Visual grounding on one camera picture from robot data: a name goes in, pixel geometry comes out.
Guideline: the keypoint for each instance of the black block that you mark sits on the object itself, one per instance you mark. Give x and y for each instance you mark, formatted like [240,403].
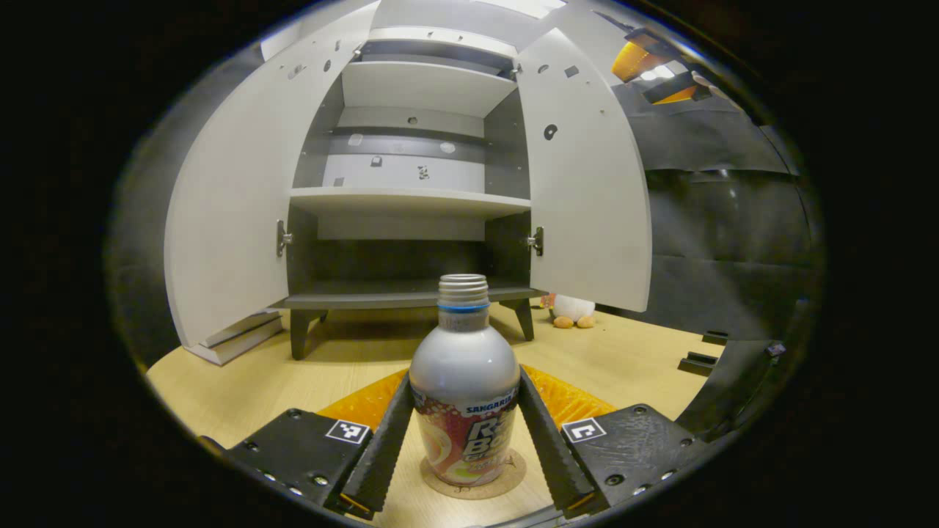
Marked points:
[716,337]
[698,362]

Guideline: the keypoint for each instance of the white plush toy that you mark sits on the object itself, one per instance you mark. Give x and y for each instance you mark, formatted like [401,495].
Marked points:
[572,308]

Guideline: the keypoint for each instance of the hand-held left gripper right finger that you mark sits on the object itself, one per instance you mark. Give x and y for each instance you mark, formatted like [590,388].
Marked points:
[550,447]

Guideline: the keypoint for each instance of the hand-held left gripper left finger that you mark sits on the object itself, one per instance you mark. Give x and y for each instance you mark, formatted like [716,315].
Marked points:
[385,455]

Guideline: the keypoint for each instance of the white cabinet door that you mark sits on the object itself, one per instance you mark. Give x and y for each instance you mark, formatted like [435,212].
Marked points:
[587,205]
[235,205]

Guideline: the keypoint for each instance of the silver bottle pink label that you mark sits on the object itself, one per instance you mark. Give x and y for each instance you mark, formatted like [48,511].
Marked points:
[463,367]

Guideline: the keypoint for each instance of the white cabinet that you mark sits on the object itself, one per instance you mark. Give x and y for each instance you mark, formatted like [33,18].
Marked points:
[381,257]

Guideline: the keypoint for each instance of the round cork coaster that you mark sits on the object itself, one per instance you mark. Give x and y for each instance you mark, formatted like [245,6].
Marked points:
[510,480]

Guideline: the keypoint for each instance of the white cabinet shelf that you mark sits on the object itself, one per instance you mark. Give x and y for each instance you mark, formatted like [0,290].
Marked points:
[425,88]
[411,200]

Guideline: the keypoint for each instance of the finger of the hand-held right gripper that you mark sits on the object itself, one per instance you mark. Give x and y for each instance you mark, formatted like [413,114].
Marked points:
[675,89]
[631,62]

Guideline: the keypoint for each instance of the ceiling light panel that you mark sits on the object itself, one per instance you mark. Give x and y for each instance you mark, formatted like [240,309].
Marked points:
[524,6]

